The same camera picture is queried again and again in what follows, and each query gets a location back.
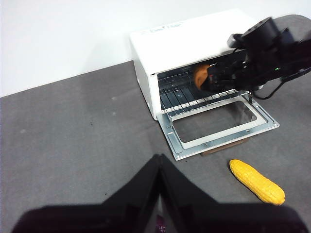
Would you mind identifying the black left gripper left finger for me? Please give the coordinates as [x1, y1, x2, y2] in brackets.
[12, 154, 161, 233]

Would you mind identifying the metal wire oven rack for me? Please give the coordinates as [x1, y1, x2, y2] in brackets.
[157, 87, 251, 117]

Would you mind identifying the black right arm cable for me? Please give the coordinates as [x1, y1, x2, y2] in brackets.
[252, 79, 285, 100]

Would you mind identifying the cream Toshiba toaster oven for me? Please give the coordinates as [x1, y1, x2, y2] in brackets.
[128, 8, 280, 161]

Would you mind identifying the glass oven door with handle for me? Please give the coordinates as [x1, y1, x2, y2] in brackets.
[155, 93, 280, 161]

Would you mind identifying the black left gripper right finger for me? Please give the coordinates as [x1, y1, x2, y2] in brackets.
[159, 154, 310, 233]

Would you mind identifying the brown potato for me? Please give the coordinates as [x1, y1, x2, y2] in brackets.
[193, 63, 210, 90]

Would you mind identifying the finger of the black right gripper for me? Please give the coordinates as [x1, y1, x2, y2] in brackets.
[207, 64, 234, 75]
[200, 77, 233, 92]

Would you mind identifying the yellow corn cob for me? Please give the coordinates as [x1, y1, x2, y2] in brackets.
[229, 159, 285, 205]

